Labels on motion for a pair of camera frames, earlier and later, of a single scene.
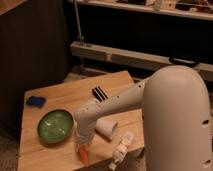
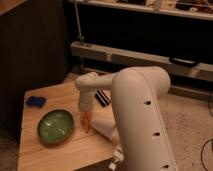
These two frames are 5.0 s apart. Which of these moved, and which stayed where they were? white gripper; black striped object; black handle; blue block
Moved: white gripper
Stayed: black striped object; blue block; black handle
